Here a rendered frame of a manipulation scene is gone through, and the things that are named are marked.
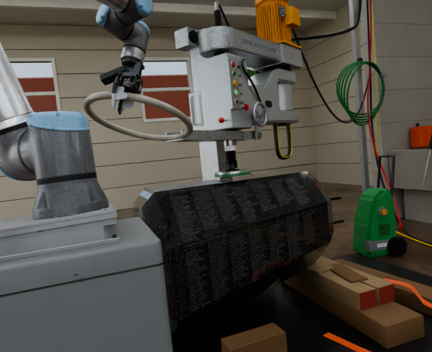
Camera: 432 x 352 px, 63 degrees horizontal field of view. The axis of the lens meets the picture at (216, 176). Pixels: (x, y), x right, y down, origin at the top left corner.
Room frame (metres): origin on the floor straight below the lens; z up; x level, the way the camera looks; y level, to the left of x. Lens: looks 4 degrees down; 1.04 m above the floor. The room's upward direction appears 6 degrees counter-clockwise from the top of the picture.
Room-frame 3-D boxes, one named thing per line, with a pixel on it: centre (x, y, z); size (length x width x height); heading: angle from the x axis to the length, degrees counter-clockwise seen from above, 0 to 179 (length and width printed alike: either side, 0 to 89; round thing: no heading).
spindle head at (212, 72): (2.17, -0.15, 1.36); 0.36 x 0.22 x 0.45; 140
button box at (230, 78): (1.98, -0.14, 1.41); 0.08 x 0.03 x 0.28; 140
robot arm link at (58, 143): (0.96, 0.41, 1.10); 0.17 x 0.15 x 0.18; 53
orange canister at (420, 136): (4.36, -2.66, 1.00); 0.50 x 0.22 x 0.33; 109
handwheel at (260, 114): (2.12, -0.27, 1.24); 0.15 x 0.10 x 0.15; 140
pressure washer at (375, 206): (3.11, -1.39, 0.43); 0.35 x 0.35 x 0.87; 7
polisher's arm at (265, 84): (2.40, -0.36, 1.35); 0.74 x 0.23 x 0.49; 140
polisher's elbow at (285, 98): (2.62, -0.52, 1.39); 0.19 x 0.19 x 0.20
